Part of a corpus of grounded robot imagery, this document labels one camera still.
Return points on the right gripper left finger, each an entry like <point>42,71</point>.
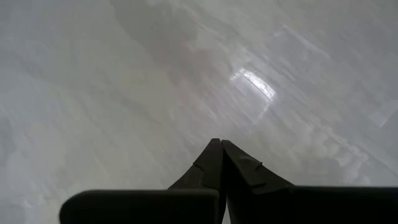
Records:
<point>208,174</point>

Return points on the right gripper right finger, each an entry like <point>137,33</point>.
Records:
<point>242,174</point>

